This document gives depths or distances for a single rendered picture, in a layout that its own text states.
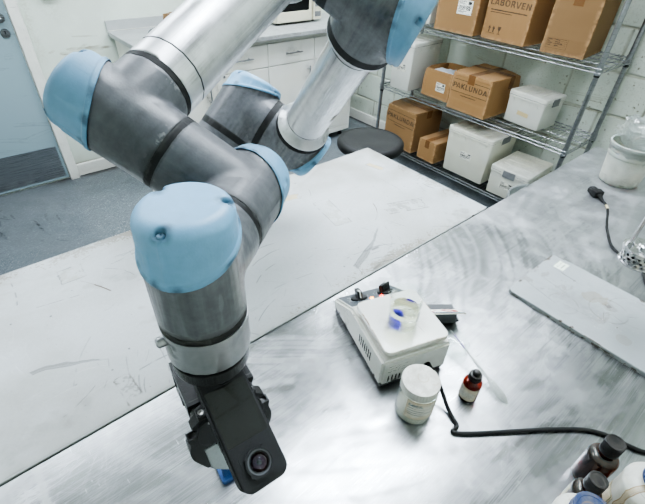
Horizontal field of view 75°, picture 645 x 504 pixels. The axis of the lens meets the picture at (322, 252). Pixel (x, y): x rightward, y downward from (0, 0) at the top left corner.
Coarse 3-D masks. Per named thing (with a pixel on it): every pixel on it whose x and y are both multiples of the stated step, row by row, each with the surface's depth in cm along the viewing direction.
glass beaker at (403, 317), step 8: (392, 288) 67; (400, 288) 69; (408, 288) 69; (416, 288) 68; (392, 296) 68; (400, 296) 70; (408, 296) 70; (416, 296) 69; (424, 296) 65; (392, 304) 67; (400, 304) 65; (408, 304) 64; (416, 304) 65; (392, 312) 67; (400, 312) 66; (408, 312) 65; (416, 312) 66; (392, 320) 68; (400, 320) 67; (408, 320) 67; (416, 320) 68; (392, 328) 69; (400, 328) 68; (408, 328) 68
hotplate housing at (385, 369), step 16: (336, 304) 83; (352, 320) 76; (352, 336) 77; (368, 336) 71; (368, 352) 71; (416, 352) 69; (432, 352) 70; (384, 368) 67; (400, 368) 69; (432, 368) 70; (384, 384) 71
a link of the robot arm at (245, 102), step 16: (240, 80) 89; (256, 80) 89; (224, 96) 90; (240, 96) 89; (256, 96) 90; (272, 96) 92; (208, 112) 91; (224, 112) 89; (240, 112) 89; (256, 112) 90; (272, 112) 90; (240, 128) 91; (256, 128) 91; (256, 144) 94
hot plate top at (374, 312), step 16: (368, 304) 74; (384, 304) 74; (368, 320) 71; (384, 320) 71; (432, 320) 72; (384, 336) 68; (400, 336) 68; (416, 336) 69; (432, 336) 69; (384, 352) 66; (400, 352) 67
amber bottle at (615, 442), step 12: (600, 444) 56; (612, 444) 54; (624, 444) 55; (588, 456) 57; (600, 456) 56; (612, 456) 55; (576, 468) 60; (588, 468) 57; (600, 468) 56; (612, 468) 55
